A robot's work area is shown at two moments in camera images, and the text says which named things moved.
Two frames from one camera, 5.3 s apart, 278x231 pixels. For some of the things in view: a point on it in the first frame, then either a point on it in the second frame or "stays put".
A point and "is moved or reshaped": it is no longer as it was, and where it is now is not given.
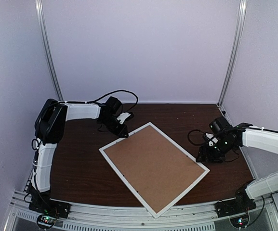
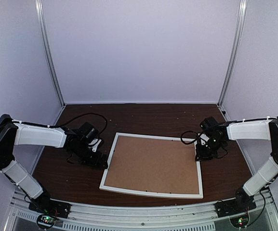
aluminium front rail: [104, 216] stays put
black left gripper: [124, 130] → [95, 163]
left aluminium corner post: [47, 49] stays put
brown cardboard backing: [157, 169] is moved or reshaped
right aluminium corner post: [235, 52] stays put
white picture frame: [139, 195] → [103, 186]
